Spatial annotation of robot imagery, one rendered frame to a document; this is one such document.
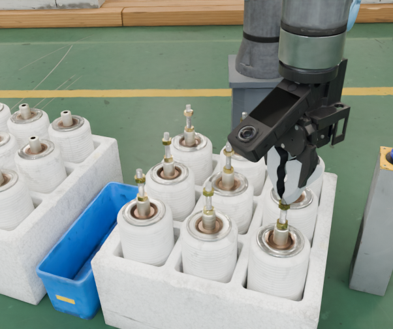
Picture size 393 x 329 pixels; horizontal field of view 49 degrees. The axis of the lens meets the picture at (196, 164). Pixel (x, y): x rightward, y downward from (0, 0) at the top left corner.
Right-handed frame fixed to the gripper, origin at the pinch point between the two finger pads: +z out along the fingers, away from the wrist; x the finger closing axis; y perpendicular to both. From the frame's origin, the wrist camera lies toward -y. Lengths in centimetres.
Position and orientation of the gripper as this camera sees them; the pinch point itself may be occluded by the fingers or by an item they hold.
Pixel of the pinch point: (282, 196)
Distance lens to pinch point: 64.8
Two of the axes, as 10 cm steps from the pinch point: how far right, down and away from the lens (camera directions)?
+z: 0.3, 8.2, 5.7
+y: 8.3, -3.4, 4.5
